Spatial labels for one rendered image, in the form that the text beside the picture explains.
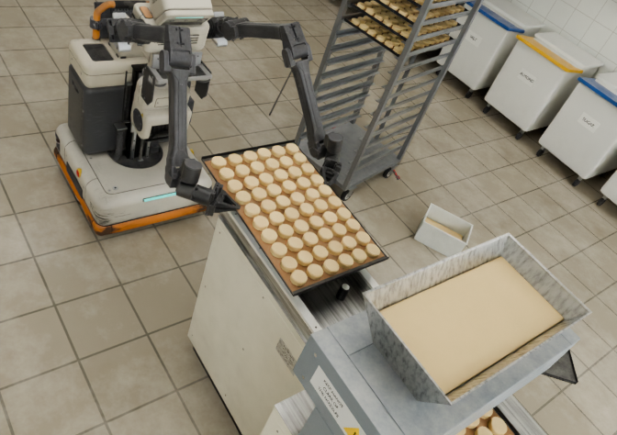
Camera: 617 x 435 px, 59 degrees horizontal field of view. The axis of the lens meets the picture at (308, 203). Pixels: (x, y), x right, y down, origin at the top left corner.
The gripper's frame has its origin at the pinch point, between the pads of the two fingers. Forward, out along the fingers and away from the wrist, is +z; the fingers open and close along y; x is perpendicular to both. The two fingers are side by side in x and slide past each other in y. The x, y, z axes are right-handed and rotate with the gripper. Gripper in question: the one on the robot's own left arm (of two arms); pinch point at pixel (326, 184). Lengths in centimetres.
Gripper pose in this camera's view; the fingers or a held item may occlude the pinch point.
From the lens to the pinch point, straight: 200.1
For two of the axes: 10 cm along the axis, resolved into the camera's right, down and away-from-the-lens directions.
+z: -1.6, 6.4, -7.5
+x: -9.4, -3.4, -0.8
